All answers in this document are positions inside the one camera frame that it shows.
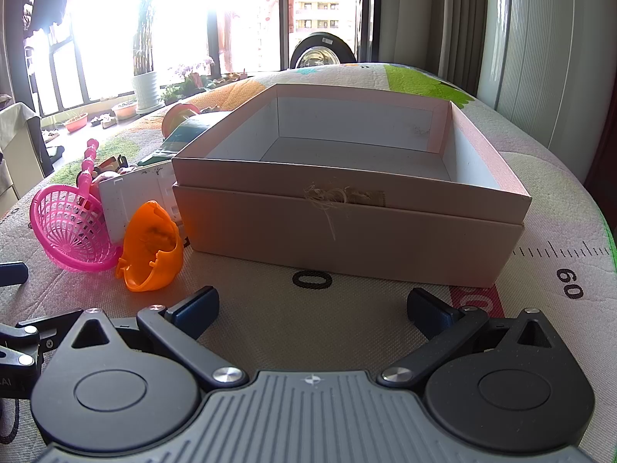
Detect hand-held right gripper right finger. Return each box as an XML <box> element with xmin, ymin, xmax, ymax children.
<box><xmin>377</xmin><ymin>287</ymin><xmax>562</xmax><ymax>389</ymax></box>

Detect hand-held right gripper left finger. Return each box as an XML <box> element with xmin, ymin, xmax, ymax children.
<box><xmin>62</xmin><ymin>286</ymin><xmax>248</xmax><ymax>391</ymax></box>

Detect black window frame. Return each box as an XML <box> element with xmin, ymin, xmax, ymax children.
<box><xmin>29</xmin><ymin>0</ymin><xmax>378</xmax><ymax>117</ymax></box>

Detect potted pink orchid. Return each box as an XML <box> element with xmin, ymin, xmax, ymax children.
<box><xmin>171</xmin><ymin>57</ymin><xmax>216</xmax><ymax>97</ymax></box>

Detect teal toy book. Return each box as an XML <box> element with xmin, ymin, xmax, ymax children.
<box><xmin>137</xmin><ymin>112</ymin><xmax>233</xmax><ymax>167</ymax></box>

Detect pink plastic toy basket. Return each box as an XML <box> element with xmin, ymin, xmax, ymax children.
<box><xmin>30</xmin><ymin>139</ymin><xmax>124</xmax><ymax>272</ymax></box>

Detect pink cardboard box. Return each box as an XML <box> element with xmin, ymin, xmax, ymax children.
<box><xmin>171</xmin><ymin>83</ymin><xmax>532</xmax><ymax>289</ymax></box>

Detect round washing machine door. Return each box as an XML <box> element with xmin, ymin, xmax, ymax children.
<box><xmin>290</xmin><ymin>33</ymin><xmax>360</xmax><ymax>71</ymax></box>

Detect chair with draped cloth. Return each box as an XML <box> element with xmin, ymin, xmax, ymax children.
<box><xmin>0</xmin><ymin>100</ymin><xmax>55</xmax><ymax>194</ymax></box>

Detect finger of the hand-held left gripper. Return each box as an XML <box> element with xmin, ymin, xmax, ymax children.
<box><xmin>0</xmin><ymin>309</ymin><xmax>84</xmax><ymax>372</ymax></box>
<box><xmin>0</xmin><ymin>261</ymin><xmax>29</xmax><ymax>287</ymax></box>

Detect printed quilted desktop mat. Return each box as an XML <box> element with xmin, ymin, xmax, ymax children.
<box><xmin>0</xmin><ymin>62</ymin><xmax>617</xmax><ymax>463</ymax></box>

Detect grey brown curtain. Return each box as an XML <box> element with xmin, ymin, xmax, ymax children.
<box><xmin>375</xmin><ymin>0</ymin><xmax>489</xmax><ymax>98</ymax></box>

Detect white plastic toy panel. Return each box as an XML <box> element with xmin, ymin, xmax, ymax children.
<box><xmin>99</xmin><ymin>161</ymin><xmax>190</xmax><ymax>248</ymax></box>

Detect pink round toy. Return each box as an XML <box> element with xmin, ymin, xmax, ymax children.
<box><xmin>161</xmin><ymin>103</ymin><xmax>202</xmax><ymax>136</ymax></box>

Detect tall plant in white pot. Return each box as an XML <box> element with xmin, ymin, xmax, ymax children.
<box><xmin>129</xmin><ymin>0</ymin><xmax>165</xmax><ymax>113</ymax></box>

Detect orange plastic toy shell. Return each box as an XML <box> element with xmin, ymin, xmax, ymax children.
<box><xmin>116</xmin><ymin>200</ymin><xmax>185</xmax><ymax>293</ymax></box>

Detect small dark toy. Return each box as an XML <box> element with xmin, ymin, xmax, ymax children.
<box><xmin>91</xmin><ymin>154</ymin><xmax>132</xmax><ymax>177</ymax></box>

